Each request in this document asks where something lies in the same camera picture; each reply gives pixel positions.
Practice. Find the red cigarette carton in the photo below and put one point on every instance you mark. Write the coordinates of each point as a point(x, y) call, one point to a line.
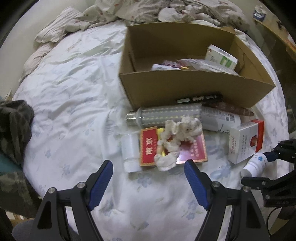
point(149, 137)

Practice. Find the white cylindrical can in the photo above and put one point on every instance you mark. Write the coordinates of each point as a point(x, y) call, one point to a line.
point(218, 120)

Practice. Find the black rectangular stick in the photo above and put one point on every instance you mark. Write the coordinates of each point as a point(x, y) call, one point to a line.
point(202, 99)

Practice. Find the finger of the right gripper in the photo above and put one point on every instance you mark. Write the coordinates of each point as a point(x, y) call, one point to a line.
point(258, 183)
point(271, 156)

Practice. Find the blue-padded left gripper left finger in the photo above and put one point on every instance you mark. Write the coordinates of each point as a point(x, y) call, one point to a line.
point(51, 220)

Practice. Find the white tissue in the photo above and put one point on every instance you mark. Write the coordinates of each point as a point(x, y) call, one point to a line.
point(170, 140)

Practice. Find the white red cigarette pack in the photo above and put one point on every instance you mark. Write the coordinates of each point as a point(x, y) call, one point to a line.
point(245, 140)

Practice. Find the LED corn light bulb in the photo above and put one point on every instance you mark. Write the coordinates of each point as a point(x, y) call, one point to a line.
point(156, 116)

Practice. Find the small white pill bottle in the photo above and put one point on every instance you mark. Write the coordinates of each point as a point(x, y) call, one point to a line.
point(255, 166)

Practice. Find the white green medicine box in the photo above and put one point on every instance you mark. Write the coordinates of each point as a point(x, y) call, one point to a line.
point(219, 56)

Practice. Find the blue white tissue pack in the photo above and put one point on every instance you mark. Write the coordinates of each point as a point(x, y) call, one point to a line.
point(259, 13)

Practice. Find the wooden side shelf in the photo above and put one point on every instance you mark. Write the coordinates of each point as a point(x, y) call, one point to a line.
point(272, 23)

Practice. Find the striped pillow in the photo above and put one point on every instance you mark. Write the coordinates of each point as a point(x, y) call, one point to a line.
point(47, 39)

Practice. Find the brown cardboard box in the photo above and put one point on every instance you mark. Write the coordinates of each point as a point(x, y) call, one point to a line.
point(149, 44)

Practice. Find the white bottle in box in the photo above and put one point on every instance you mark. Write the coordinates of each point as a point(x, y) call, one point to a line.
point(157, 67)

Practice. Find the brown wooden comb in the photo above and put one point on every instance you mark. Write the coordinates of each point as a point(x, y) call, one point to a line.
point(231, 108)

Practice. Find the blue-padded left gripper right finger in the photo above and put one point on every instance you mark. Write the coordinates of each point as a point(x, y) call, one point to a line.
point(246, 221)

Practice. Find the clear plastic jar white lid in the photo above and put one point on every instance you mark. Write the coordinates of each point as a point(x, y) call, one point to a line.
point(130, 149)

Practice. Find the camouflage clothing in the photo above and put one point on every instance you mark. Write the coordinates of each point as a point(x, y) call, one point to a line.
point(17, 194)

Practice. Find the crumpled checkered blanket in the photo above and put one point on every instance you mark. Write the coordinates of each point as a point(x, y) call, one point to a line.
point(218, 13)

